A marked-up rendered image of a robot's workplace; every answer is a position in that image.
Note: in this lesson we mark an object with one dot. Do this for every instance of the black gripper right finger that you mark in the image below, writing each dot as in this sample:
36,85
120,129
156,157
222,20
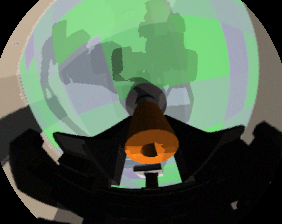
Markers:
197,147

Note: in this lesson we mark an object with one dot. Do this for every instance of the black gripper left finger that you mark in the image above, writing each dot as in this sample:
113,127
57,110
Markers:
106,150

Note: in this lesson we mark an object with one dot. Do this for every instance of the orange knob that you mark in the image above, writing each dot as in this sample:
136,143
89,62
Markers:
150,138

